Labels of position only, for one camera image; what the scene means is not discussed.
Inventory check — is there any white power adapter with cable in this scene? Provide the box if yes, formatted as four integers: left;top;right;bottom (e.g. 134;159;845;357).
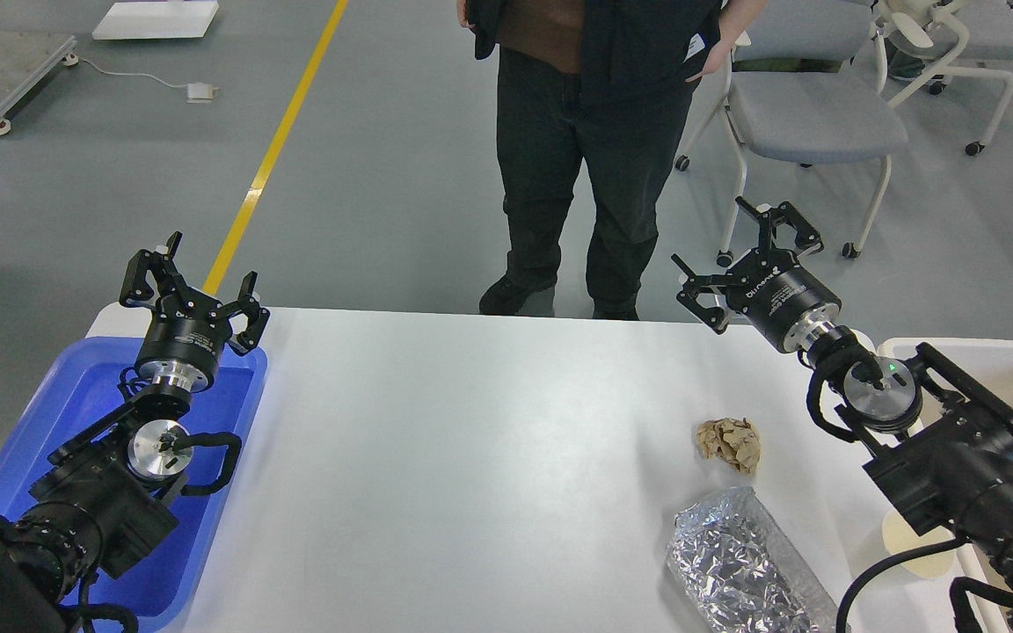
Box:
63;54;220;104

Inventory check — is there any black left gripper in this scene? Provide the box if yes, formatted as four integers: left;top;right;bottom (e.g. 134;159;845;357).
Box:
118;231;271;391

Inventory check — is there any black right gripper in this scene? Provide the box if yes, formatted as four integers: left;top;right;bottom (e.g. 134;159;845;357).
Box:
671;196;842;353

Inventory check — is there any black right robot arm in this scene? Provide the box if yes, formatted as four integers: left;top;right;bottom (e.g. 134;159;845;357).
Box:
675;197;1013;632

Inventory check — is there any crumpled brown paper ball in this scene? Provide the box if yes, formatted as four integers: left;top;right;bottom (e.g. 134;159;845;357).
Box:
693;418;762;476

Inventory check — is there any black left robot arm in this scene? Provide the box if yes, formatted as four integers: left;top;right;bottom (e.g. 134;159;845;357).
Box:
0;232;270;632

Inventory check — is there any grey white chair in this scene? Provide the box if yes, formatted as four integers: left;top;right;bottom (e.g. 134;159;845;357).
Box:
674;1;908;258

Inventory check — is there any white flat board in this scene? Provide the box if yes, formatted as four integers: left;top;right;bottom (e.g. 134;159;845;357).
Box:
91;1;220;39

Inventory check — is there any standing person in black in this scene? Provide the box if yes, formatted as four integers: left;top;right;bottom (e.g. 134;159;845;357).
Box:
455;1;765;321

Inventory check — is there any white paper cup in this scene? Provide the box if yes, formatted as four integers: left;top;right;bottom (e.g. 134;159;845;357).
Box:
881;509;957;579

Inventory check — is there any blue plastic bin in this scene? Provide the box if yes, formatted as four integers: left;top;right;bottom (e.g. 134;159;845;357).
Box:
0;337;268;632

